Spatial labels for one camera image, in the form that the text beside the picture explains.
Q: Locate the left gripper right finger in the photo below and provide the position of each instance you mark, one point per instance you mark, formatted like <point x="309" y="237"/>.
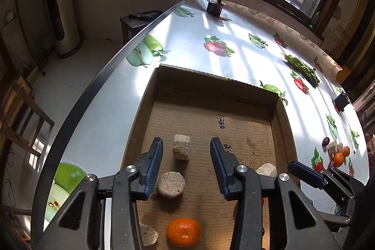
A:
<point x="224" y="164"/>

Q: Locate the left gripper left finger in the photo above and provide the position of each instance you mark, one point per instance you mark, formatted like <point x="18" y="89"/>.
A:
<point x="148" y="165"/>

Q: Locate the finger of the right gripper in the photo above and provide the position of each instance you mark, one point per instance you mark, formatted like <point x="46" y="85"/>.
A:
<point x="315" y="179"/>

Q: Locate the orange tangerine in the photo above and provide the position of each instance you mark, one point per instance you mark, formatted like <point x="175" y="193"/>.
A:
<point x="184" y="232"/>
<point x="338" y="159"/>
<point x="346" y="151"/>

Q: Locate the beige cylindrical cork block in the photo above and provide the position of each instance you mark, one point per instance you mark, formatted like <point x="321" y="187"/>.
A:
<point x="182" y="147"/>

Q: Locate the orange tangerine front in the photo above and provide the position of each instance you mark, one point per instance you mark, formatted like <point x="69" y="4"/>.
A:
<point x="184" y="232"/>

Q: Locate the dark red date back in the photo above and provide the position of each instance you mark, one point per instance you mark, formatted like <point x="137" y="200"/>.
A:
<point x="325" y="142"/>

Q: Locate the small black box weight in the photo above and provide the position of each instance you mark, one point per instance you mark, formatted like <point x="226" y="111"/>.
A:
<point x="341" y="101"/>

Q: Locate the bundle of green vegetables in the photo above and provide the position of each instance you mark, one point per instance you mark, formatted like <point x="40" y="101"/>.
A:
<point x="307" y="72"/>

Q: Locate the fruit-print tablecloth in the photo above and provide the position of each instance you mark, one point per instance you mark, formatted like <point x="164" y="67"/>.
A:
<point x="193" y="74"/>

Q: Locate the wooden chair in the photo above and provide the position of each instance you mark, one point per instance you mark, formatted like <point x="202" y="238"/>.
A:
<point x="17" y="109"/>

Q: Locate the small dark side table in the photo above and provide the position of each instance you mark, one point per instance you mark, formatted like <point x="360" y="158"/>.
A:
<point x="132" y="24"/>

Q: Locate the white standing air conditioner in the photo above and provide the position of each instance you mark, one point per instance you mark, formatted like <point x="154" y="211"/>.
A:
<point x="71" y="41"/>

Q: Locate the dark jar with spool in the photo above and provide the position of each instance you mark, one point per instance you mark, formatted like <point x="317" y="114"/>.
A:
<point x="214" y="7"/>

